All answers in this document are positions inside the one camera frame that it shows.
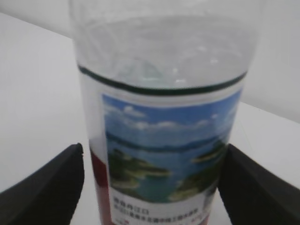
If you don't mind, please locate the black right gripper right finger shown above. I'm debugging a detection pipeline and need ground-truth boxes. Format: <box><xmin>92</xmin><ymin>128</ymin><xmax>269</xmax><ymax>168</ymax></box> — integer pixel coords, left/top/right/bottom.
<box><xmin>218</xmin><ymin>144</ymin><xmax>300</xmax><ymax>225</ymax></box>

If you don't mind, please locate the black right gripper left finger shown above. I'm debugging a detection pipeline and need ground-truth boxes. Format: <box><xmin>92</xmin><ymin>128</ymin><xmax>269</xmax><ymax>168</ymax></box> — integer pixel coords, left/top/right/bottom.
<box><xmin>0</xmin><ymin>143</ymin><xmax>84</xmax><ymax>225</ymax></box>

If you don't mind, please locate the clear plastic water bottle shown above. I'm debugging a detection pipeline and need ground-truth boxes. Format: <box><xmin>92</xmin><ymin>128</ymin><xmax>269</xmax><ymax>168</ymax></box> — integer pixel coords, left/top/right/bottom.
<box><xmin>69</xmin><ymin>0</ymin><xmax>266</xmax><ymax>225</ymax></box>

